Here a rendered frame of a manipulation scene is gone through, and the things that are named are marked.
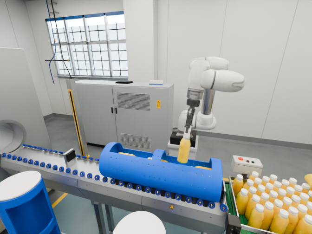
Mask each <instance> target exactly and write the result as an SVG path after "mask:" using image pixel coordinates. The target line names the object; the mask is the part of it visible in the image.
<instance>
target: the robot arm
mask: <svg viewBox="0 0 312 234"><path fill-rule="evenodd" d="M228 68H229V61H228V60H226V59H224V58H221V57H200V58H194V59H192V60H191V61H190V63H189V69H190V73H189V76H188V91H187V96H186V97H187V98H188V99H187V103H186V104H187V105H189V106H190V107H189V109H188V110H183V111H182V112H181V114H180V116H179V119H178V128H177V129H176V130H173V132H175V133H177V134H176V136H177V137H183V138H186V139H188V138H189V135H190V138H192V137H193V136H192V129H197V130H212V129H214V128H215V127H216V123H217V121H216V118H215V117H214V116H213V114H212V112H211V110H212V105H213V100H214V96H215V91H222V92H238V91H240V90H242V89H243V87H244V85H245V81H246V79H245V78H244V76H243V75H241V74H240V73H237V72H234V71H229V70H228ZM203 94H204V95H203ZM202 97H203V101H202V106H201V111H200V112H198V115H195V107H199V105H200V100H202Z"/></svg>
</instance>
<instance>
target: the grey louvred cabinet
mask: <svg viewBox="0 0 312 234"><path fill-rule="evenodd" d="M115 82H116V81H103V80H80V81H75V84H76V89H77V94H78V100H79V106H80V111H81V116H82V121H83V126H84V133H85V138H86V143H87V145H91V146H96V147H101V148H104V147H105V146H106V145H107V144H108V143H110V142H116V143H121V144H122V146H123V148H127V149H133V150H140V151H146V152H151V153H154V152H155V150H156V149H160V150H165V151H166V153H167V155H169V148H168V143H169V140H170V136H171V134H172V130H173V106H174V83H163V85H149V82H133V83H130V84H117V83H115Z"/></svg>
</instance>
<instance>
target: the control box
mask: <svg viewBox="0 0 312 234"><path fill-rule="evenodd" d="M239 157H242V158H243V160H240V159H239ZM247 160H249V162H247ZM251 161H254V163H252V162H251ZM231 166H232V170H233V172H237V173H243V174H248V175H251V174H252V172H253V171H255V172H257V173H258V174H259V175H258V176H260V175H261V172H262V168H263V165H262V164H261V162H260V160H259V159H256V158H250V157H243V156H234V155H233V158H232V163H231Z"/></svg>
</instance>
